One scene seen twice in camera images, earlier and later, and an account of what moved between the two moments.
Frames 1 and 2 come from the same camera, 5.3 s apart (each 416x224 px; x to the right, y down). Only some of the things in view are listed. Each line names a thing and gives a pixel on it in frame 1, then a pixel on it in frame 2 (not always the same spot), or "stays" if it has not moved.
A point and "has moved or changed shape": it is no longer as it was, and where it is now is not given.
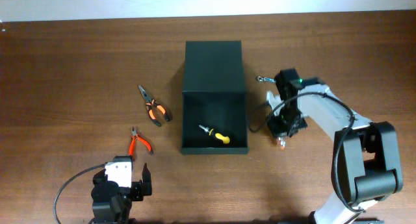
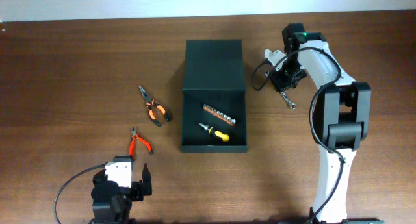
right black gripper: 277,130 to 282,84
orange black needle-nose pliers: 150,103 stays
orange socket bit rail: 282,143 to 218,114
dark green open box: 214,96 stays
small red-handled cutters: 134,136 stays
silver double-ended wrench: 266,79 has moved or changed shape
